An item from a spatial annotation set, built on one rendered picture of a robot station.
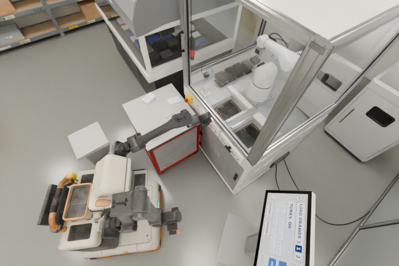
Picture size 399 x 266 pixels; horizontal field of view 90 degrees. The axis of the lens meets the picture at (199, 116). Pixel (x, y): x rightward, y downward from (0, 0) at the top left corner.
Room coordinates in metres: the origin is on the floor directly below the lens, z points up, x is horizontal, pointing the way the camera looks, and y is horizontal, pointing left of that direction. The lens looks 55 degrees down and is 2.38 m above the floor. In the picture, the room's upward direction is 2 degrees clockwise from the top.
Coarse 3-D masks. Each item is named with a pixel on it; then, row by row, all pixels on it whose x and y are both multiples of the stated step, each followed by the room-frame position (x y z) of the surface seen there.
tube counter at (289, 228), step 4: (288, 224) 0.17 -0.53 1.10; (292, 224) 0.16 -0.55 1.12; (288, 228) 0.15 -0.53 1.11; (292, 228) 0.15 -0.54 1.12; (288, 232) 0.13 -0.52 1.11; (292, 232) 0.13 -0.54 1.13; (288, 236) 0.11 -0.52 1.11; (292, 236) 0.11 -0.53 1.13; (284, 240) 0.09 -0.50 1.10; (288, 240) 0.09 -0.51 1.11; (284, 244) 0.07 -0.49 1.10; (288, 244) 0.07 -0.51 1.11; (284, 248) 0.05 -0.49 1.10; (288, 248) 0.05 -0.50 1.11; (284, 252) 0.03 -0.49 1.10; (288, 252) 0.03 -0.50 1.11; (284, 256) 0.01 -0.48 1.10; (288, 256) 0.01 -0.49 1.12
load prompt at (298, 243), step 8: (296, 208) 0.25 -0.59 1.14; (304, 208) 0.24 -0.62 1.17; (296, 216) 0.21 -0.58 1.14; (304, 216) 0.20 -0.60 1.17; (296, 224) 0.16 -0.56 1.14; (304, 224) 0.16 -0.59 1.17; (296, 232) 0.12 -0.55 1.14; (304, 232) 0.12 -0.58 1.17; (296, 240) 0.09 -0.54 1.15; (296, 248) 0.05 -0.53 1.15; (296, 256) 0.02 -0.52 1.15
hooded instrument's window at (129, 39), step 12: (96, 0) 2.85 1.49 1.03; (108, 12) 2.37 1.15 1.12; (120, 24) 2.00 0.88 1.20; (120, 36) 2.17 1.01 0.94; (132, 36) 1.68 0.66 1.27; (144, 36) 1.58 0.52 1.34; (156, 36) 1.65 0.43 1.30; (168, 36) 1.72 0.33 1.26; (180, 36) 1.79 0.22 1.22; (132, 48) 1.79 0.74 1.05; (156, 48) 1.63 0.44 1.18; (168, 48) 1.71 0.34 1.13; (180, 48) 1.79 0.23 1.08; (156, 60) 1.62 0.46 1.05; (168, 60) 1.70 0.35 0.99
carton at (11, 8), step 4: (0, 0) 3.23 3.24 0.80; (4, 0) 3.26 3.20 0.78; (8, 0) 3.29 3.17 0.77; (0, 4) 3.20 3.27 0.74; (4, 4) 3.24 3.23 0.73; (8, 4) 3.27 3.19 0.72; (12, 4) 3.41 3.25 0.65; (0, 8) 3.18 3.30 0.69; (4, 8) 3.21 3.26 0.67; (8, 8) 3.24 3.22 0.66; (12, 8) 3.28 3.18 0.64; (0, 12) 3.16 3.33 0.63; (4, 12) 3.19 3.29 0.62; (8, 12) 3.22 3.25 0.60; (12, 12) 3.26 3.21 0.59
